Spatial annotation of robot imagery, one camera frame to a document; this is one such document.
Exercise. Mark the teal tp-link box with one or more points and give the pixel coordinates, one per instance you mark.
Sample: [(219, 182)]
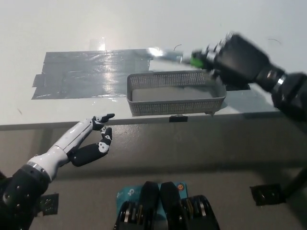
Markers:
[(129, 192)]

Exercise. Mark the black desk leg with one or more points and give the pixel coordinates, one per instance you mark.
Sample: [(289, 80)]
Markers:
[(297, 184)]

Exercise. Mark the black tape patch on desk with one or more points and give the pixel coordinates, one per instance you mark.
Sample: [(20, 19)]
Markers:
[(237, 87)]

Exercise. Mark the grey perforated plastic basket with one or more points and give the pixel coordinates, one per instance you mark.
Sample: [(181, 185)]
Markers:
[(168, 107)]

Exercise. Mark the large grey duct tape patch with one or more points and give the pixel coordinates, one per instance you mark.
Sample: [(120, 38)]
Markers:
[(84, 76)]

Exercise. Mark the black floor tape patch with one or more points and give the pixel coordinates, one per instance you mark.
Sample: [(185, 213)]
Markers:
[(267, 195), (49, 203)]

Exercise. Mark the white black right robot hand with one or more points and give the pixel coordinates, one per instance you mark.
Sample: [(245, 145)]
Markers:
[(242, 60)]

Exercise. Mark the small black tape strip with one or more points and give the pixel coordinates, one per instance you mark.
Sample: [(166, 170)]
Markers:
[(178, 119)]

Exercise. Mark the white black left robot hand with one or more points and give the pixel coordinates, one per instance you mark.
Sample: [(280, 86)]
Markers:
[(72, 141)]

